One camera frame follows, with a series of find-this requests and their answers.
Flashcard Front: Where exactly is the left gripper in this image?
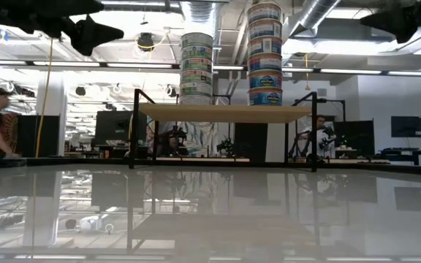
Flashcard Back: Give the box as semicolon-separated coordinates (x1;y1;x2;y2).
0;0;125;57

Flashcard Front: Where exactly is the black ceiling dome device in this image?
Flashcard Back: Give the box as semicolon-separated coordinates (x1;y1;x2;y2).
136;31;156;53

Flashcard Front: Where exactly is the long ceiling light strip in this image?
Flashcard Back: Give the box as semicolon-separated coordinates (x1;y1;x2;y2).
0;60;421;77

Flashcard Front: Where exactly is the black background monitor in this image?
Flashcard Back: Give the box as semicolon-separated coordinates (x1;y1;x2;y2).
94;110;148;147
333;120;376;156

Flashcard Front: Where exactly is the black partition panel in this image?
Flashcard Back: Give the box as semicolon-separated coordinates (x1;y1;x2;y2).
15;115;61;159

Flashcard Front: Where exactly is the patterned orange tapestry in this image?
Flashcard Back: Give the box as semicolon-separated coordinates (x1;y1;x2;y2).
0;112;20;154

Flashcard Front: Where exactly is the black background screen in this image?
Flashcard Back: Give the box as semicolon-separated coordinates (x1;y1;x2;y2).
234;122;269;162

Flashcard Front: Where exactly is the large silver ceiling duct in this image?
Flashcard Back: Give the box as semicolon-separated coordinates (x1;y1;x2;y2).
281;0;343;80

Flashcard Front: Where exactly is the yellow cable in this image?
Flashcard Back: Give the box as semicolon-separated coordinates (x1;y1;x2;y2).
35;38;54;159

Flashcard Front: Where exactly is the black workstation frame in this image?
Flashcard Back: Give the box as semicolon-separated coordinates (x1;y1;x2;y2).
294;97;346;123
213;93;232;107

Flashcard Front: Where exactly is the wall mounted black monitor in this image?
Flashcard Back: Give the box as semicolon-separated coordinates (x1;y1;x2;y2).
390;115;421;139

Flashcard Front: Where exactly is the hanging ceiling cord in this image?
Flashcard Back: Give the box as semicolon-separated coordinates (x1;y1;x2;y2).
303;53;312;91

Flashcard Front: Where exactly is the wooden shelf black frame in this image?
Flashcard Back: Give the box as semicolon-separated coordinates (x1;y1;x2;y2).
129;88;319;172

